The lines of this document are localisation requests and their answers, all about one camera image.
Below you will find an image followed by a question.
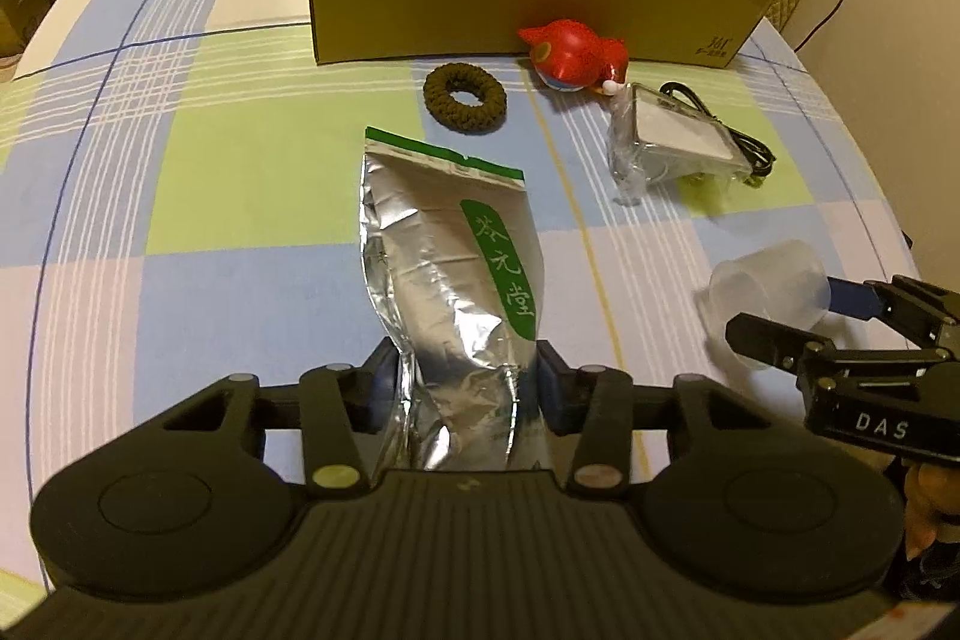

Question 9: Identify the translucent plastic cup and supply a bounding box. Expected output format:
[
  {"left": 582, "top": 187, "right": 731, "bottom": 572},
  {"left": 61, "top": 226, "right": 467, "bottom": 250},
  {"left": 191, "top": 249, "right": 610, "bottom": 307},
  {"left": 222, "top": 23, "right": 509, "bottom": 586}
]
[{"left": 695, "top": 239, "right": 830, "bottom": 359}]

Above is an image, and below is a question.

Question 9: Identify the silver foil tea pouch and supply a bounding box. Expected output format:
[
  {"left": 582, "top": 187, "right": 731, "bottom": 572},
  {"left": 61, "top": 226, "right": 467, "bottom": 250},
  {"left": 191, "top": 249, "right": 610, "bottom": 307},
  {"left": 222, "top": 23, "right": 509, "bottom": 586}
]
[{"left": 359, "top": 128, "right": 550, "bottom": 471}]

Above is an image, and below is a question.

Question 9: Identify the clear bag with white pads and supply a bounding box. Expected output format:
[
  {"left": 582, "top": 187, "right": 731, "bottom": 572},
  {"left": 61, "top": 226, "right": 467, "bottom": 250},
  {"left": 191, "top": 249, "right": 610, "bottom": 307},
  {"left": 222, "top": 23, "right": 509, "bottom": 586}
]
[{"left": 607, "top": 83, "right": 754, "bottom": 205}]

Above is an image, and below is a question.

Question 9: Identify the brown hair scrunchie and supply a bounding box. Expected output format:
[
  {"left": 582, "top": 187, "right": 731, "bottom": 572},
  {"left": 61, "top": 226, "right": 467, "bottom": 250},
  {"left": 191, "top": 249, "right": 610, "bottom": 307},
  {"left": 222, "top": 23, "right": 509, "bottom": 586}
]
[{"left": 423, "top": 62, "right": 508, "bottom": 135}]

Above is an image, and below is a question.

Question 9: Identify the red cat figurine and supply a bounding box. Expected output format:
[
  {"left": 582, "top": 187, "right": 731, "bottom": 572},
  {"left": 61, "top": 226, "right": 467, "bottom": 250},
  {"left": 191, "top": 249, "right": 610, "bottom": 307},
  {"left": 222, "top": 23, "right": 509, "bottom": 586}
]
[{"left": 517, "top": 19, "right": 630, "bottom": 96}]

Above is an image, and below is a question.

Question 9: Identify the person's right hand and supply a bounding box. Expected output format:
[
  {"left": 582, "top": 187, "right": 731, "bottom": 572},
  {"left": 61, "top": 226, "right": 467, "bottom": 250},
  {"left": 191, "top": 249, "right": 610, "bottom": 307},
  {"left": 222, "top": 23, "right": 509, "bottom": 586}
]
[{"left": 905, "top": 461, "right": 960, "bottom": 560}]

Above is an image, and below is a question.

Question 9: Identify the checkered bed sheet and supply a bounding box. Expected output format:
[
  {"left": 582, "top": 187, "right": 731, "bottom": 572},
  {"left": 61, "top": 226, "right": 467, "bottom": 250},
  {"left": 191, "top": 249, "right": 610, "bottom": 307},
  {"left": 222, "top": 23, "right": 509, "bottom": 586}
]
[{"left": 2, "top": 0, "right": 914, "bottom": 617}]

